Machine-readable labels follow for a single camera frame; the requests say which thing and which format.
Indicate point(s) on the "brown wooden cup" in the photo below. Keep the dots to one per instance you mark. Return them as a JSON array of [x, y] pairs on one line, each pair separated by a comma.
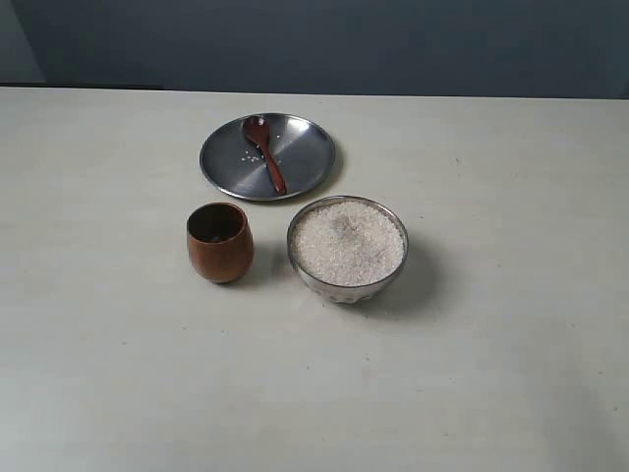
[[220, 242]]

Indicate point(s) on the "dark red wooden spoon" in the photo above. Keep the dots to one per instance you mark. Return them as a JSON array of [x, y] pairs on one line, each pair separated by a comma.
[[257, 131]]

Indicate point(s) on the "glass bowl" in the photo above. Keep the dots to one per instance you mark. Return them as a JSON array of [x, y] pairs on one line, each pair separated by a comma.
[[345, 294]]

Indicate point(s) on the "round steel plate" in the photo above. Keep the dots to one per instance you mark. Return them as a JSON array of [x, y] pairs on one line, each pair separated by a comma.
[[307, 155]]

